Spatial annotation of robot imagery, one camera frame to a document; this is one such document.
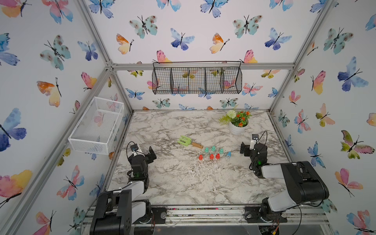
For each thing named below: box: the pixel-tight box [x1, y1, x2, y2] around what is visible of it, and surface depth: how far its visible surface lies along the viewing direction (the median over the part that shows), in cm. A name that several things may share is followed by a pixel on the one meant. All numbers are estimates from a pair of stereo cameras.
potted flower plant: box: [218, 109, 253, 136], surface depth 98 cm
